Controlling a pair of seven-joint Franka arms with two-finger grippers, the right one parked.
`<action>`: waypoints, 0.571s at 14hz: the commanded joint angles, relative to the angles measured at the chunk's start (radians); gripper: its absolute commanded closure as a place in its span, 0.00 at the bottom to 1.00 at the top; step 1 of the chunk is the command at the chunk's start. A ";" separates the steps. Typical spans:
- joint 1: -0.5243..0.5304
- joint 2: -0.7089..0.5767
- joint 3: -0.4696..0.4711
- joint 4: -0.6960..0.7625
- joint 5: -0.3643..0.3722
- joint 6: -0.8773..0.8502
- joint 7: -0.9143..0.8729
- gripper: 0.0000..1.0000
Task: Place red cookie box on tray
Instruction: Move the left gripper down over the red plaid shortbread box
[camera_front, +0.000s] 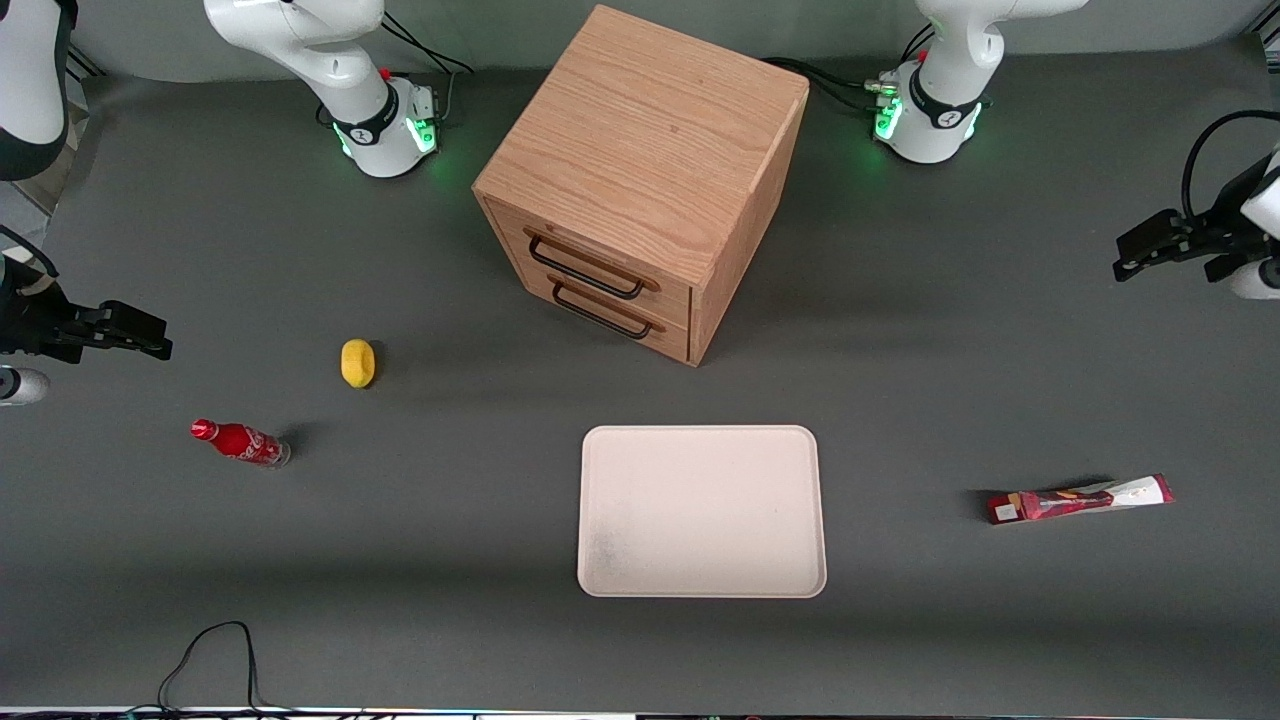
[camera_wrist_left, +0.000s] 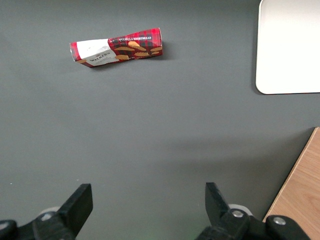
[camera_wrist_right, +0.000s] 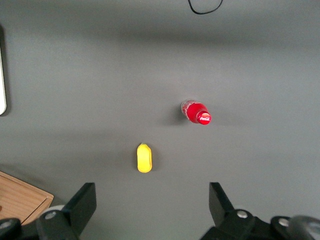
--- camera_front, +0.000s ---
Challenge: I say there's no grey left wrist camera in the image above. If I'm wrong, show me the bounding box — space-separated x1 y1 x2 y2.
1228 256 1280 302

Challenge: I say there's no white rectangular plastic tray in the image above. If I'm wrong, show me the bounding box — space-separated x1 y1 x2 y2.
577 425 829 600

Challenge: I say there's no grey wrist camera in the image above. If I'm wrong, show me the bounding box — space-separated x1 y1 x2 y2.
0 366 51 407
1228 256 1280 302

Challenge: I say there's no black right arm base cable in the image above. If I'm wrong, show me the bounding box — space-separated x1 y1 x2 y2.
380 8 476 126

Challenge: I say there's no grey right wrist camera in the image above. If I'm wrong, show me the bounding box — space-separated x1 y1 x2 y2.
0 366 51 407

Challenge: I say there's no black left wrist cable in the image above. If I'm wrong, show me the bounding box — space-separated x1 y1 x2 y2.
1180 109 1280 223

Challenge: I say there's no red cola bottle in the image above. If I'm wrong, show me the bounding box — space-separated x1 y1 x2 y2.
190 418 292 469

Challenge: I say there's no black left arm base cable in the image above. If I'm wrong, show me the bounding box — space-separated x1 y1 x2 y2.
760 22 936 113

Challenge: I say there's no yellow toy lemon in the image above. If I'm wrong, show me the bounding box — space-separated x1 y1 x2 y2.
340 339 377 389

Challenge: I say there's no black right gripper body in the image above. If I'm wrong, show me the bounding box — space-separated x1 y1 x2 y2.
0 258 79 363

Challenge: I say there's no wooden two-drawer cabinet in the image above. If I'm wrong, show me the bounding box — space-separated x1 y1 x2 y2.
472 4 811 368

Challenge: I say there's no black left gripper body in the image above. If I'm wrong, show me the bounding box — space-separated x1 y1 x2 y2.
1188 160 1276 284

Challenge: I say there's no black arm base cable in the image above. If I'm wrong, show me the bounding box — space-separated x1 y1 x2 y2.
380 8 476 126
760 22 936 113

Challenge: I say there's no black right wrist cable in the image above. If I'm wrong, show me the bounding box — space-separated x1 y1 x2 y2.
0 224 59 279

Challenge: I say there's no red cookie box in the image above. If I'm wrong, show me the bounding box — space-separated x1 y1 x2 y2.
986 474 1176 526

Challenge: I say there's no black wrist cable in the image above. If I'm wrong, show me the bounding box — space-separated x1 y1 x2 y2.
0 224 59 279
1180 109 1280 223

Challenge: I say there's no black metal drawer handle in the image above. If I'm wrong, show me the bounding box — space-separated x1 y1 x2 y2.
525 230 661 301
548 275 666 341

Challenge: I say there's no thin black cable loop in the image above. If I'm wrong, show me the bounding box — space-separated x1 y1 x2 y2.
125 620 301 717

